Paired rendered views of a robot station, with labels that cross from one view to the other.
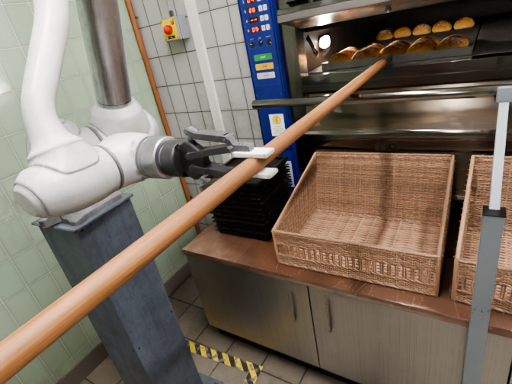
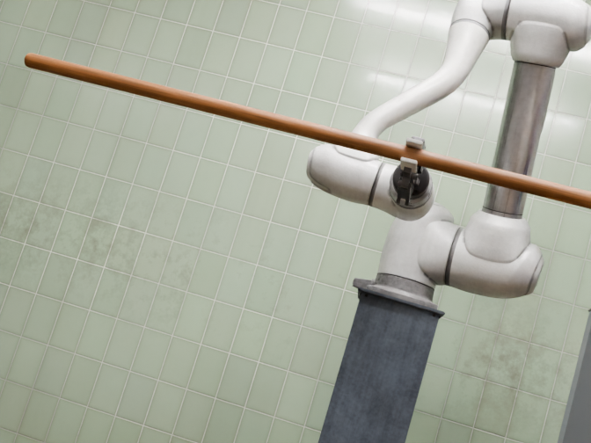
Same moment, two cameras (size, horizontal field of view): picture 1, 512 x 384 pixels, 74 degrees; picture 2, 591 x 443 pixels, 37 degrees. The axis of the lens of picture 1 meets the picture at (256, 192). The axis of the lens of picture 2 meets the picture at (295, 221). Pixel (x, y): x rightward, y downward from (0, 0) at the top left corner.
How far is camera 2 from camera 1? 1.51 m
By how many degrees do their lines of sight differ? 71
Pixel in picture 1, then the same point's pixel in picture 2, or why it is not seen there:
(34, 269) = not seen: hidden behind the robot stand
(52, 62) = (404, 101)
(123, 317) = (326, 427)
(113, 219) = (402, 317)
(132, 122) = (494, 232)
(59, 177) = (331, 151)
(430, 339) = not seen: outside the picture
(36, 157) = not seen: hidden behind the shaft
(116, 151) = (388, 167)
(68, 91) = (554, 267)
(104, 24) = (512, 121)
